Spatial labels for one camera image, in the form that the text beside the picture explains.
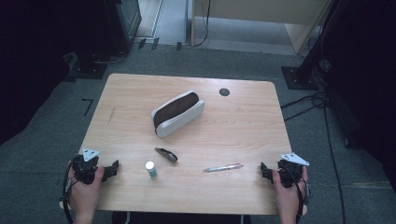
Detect person's right hand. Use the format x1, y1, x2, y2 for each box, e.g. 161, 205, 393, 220
271, 165, 309, 217

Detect clear pink pen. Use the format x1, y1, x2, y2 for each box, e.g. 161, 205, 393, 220
202, 162, 245, 174

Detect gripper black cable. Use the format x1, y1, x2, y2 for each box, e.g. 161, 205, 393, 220
60, 161, 76, 224
288, 166, 313, 224

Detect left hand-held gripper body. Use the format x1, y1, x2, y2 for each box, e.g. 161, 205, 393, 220
71, 147, 106, 185

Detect black hanging cable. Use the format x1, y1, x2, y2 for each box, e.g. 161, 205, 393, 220
191, 0, 212, 49

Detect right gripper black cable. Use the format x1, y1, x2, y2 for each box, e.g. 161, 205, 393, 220
288, 166, 313, 224

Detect black floor cables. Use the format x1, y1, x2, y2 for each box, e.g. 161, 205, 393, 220
279, 91, 348, 224

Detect black floor base plate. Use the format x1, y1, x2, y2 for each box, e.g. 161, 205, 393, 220
67, 59, 108, 80

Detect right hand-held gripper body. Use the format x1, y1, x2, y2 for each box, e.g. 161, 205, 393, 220
272, 151, 310, 189

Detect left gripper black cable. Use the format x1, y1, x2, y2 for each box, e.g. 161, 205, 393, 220
60, 161, 76, 224

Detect black cabinet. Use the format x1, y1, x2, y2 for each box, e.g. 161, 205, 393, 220
104, 0, 143, 55

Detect black stand with base plate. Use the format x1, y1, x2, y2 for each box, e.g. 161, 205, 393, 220
281, 0, 345, 91

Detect light wooden furniture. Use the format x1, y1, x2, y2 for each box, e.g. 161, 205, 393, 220
190, 0, 332, 56

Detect person's left hand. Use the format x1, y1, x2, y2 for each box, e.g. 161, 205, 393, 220
66, 161, 106, 217

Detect white pencil case brown lining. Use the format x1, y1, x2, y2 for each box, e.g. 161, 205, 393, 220
150, 90, 206, 139

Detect dark curtain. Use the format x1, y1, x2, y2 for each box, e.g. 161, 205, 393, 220
0, 0, 76, 147

